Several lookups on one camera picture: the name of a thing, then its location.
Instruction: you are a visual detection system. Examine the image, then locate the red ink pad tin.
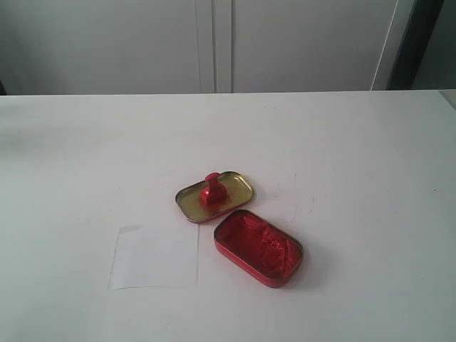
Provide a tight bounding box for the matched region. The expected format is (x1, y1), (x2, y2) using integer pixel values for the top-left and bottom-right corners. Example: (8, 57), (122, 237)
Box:
(214, 209), (304, 289)

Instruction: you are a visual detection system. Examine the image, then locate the white cabinet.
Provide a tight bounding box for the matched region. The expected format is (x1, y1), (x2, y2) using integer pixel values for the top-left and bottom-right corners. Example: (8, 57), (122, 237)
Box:
(1, 1), (414, 95)

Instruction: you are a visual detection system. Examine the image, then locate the red plastic stamp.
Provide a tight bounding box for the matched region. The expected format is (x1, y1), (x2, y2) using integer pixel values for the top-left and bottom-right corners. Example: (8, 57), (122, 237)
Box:
(199, 172), (227, 209)

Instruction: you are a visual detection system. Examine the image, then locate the gold tin lid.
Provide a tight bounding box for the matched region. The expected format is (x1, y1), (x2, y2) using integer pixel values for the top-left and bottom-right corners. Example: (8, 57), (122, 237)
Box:
(175, 171), (255, 224)

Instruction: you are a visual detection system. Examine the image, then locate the white paper sheet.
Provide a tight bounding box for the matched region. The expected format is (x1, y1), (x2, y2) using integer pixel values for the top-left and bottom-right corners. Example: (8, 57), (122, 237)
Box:
(109, 224), (199, 290)

